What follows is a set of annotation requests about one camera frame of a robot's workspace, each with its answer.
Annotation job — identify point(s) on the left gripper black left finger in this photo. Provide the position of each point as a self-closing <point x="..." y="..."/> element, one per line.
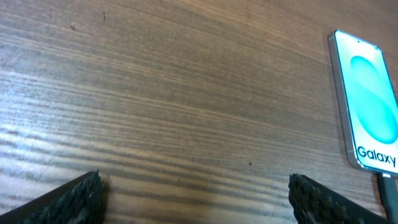
<point x="78" y="201"/>

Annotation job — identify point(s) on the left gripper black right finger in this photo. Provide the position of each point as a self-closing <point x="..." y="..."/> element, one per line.
<point x="313" y="203"/>

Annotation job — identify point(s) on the turquoise screen Galaxy smartphone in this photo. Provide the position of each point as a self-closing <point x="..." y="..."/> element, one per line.
<point x="367" y="102"/>

